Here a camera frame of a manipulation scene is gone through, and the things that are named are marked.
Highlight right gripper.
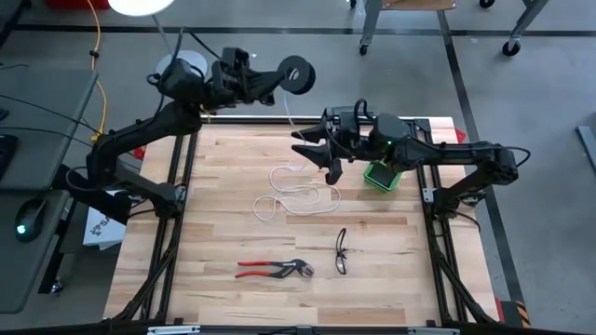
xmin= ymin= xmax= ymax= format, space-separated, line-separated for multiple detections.
xmin=291 ymin=106 xmax=374 ymax=171

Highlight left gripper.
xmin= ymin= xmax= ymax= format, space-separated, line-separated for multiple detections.
xmin=210 ymin=63 xmax=291 ymax=108

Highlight black cord spool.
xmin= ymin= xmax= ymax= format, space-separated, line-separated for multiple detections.
xmin=278 ymin=55 xmax=317 ymax=96

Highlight white cord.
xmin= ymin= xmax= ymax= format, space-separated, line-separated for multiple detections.
xmin=252 ymin=67 xmax=342 ymax=222

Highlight green plastic bin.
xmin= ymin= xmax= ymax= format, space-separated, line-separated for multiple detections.
xmin=362 ymin=160 xmax=404 ymax=193

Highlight clear safety glasses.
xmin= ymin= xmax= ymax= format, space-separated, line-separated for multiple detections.
xmin=334 ymin=227 xmax=349 ymax=275

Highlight white floor lamp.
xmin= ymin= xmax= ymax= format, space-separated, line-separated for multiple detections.
xmin=107 ymin=0 xmax=210 ymax=92

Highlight red floor bin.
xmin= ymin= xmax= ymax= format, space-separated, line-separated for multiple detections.
xmin=44 ymin=0 xmax=111 ymax=10

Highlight white printed box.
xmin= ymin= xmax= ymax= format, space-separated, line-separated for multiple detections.
xmin=82 ymin=207 xmax=128 ymax=252

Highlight grey desk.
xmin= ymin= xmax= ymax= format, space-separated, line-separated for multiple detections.
xmin=0 ymin=67 xmax=100 ymax=315

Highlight grey rolling cart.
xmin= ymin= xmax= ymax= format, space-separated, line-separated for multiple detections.
xmin=479 ymin=0 xmax=549 ymax=58

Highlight yellow black striped block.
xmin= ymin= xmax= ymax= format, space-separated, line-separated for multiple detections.
xmin=511 ymin=300 xmax=532 ymax=329

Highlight black computer mouse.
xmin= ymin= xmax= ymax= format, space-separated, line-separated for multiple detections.
xmin=13 ymin=197 xmax=47 ymax=244

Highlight black aluminium table frame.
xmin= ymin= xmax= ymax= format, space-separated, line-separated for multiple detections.
xmin=100 ymin=114 xmax=504 ymax=335

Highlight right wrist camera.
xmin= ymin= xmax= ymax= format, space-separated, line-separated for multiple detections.
xmin=324 ymin=160 xmax=345 ymax=186

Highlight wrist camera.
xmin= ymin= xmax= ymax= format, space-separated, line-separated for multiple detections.
xmin=221 ymin=46 xmax=251 ymax=71
xmin=324 ymin=160 xmax=345 ymax=186

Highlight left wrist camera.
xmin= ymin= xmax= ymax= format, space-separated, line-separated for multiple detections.
xmin=221 ymin=46 xmax=251 ymax=71

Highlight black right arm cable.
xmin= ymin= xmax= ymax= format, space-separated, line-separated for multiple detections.
xmin=352 ymin=98 xmax=373 ymax=123

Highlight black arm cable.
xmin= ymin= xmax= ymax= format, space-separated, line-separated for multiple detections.
xmin=352 ymin=98 xmax=373 ymax=123
xmin=147 ymin=26 xmax=223 ymax=89

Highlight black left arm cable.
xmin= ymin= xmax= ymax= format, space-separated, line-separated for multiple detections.
xmin=147 ymin=26 xmax=223 ymax=89

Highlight red-handled pliers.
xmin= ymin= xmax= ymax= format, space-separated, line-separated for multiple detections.
xmin=235 ymin=258 xmax=316 ymax=280

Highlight yellow cable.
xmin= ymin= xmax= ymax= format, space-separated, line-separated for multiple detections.
xmin=86 ymin=0 xmax=111 ymax=143

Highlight black desk cable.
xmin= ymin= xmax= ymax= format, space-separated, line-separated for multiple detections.
xmin=0 ymin=94 xmax=102 ymax=136

